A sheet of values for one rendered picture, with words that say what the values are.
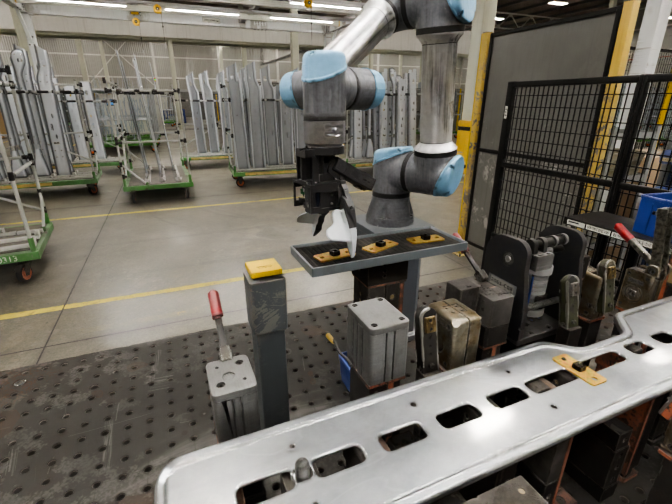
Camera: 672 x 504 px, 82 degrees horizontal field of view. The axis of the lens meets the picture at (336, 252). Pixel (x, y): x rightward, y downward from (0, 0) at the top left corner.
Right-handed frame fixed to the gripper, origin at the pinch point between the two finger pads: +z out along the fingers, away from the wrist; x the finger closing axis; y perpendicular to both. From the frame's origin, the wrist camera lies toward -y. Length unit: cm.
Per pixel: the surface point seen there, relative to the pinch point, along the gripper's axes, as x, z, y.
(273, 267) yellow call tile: -1.1, 2.1, 13.2
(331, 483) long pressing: 32.6, 18.0, 20.7
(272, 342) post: -0.3, 18.0, 14.8
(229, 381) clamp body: 14.1, 12.0, 27.5
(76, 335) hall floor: -216, 118, 70
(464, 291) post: 16.5, 8.8, -21.0
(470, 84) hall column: -501, -57, -621
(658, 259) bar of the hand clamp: 30, 9, -76
